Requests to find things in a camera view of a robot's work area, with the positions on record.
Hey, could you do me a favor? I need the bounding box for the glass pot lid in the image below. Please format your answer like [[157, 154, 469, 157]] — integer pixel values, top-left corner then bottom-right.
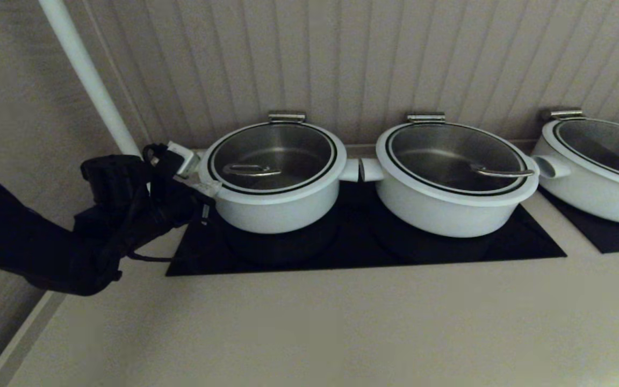
[[198, 111, 348, 206]]

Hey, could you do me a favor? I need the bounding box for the white pot steel interior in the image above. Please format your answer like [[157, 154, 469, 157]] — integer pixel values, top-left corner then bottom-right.
[[194, 150, 361, 234], [361, 155, 571, 238], [532, 134, 619, 225]]

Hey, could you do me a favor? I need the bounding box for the large black glass hob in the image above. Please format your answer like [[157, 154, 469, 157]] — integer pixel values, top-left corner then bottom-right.
[[166, 180, 567, 276]]

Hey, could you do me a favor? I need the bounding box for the white round pole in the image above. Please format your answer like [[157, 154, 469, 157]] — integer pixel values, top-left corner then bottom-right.
[[38, 0, 143, 159]]

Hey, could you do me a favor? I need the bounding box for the small black glass hob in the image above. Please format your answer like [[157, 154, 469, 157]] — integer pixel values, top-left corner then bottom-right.
[[538, 185, 619, 254]]

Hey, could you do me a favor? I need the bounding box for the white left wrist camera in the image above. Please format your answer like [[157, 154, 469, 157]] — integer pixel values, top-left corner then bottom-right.
[[165, 141, 201, 179]]

